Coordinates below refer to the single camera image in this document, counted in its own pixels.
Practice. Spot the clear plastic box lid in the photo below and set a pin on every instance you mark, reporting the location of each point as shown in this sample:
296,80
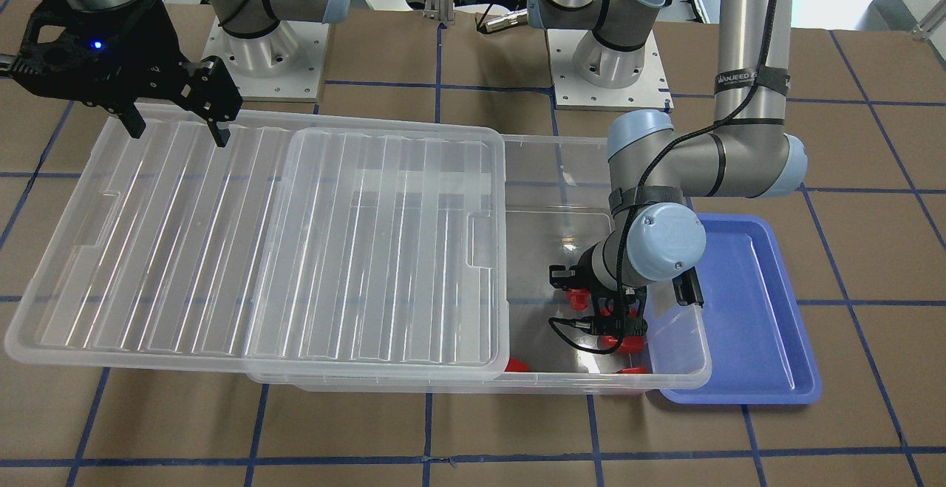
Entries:
310,246

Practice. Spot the black box handle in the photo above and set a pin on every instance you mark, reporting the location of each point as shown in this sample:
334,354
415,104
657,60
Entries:
687,289

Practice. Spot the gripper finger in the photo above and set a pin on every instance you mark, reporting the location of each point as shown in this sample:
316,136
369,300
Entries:
131,118
210,93

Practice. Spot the blue plastic tray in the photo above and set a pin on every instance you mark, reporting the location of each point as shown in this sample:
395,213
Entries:
748,337

